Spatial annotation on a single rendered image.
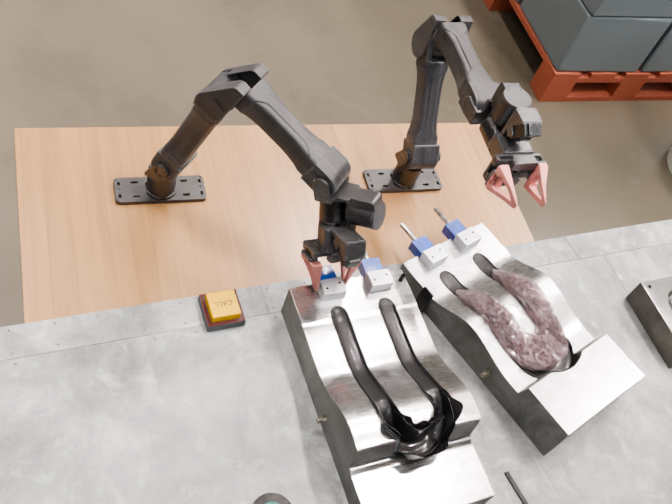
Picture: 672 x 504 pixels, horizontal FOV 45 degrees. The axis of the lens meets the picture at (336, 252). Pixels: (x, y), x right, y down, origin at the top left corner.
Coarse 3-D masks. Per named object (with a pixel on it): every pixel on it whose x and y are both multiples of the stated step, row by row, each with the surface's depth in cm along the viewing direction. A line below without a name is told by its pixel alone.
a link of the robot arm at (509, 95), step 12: (504, 84) 153; (516, 84) 154; (468, 96) 161; (492, 96) 157; (504, 96) 151; (516, 96) 152; (528, 96) 153; (468, 108) 161; (492, 108) 159; (504, 108) 152; (468, 120) 162; (480, 120) 161; (504, 120) 153
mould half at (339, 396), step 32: (352, 288) 167; (288, 320) 166; (320, 320) 160; (352, 320) 163; (416, 320) 167; (320, 352) 157; (384, 352) 161; (416, 352) 163; (320, 384) 154; (352, 384) 153; (384, 384) 154; (416, 384) 154; (448, 384) 155; (320, 416) 157; (352, 416) 145; (416, 416) 148; (480, 416) 152; (352, 448) 144; (384, 448) 145; (448, 448) 154; (352, 480) 146; (384, 480) 147; (416, 480) 149; (448, 480) 150; (480, 480) 152
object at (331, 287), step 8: (328, 272) 166; (320, 280) 163; (328, 280) 163; (336, 280) 164; (320, 288) 163; (328, 288) 162; (336, 288) 163; (344, 288) 163; (320, 296) 163; (328, 296) 162; (336, 296) 163; (344, 296) 165
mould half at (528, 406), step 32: (480, 224) 192; (416, 256) 181; (448, 256) 183; (512, 256) 188; (416, 288) 178; (480, 288) 178; (544, 288) 179; (448, 320) 174; (480, 320) 170; (576, 320) 179; (480, 352) 169; (576, 352) 174; (608, 352) 171; (512, 384) 165; (544, 384) 162; (576, 384) 164; (608, 384) 166; (512, 416) 169; (544, 416) 160; (576, 416) 160; (544, 448) 164
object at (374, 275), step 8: (360, 264) 170; (368, 264) 170; (376, 264) 170; (360, 272) 171; (368, 272) 167; (376, 272) 168; (384, 272) 168; (368, 280) 167; (376, 280) 166; (384, 280) 167; (392, 280) 167; (368, 288) 167; (376, 288) 167; (384, 288) 168
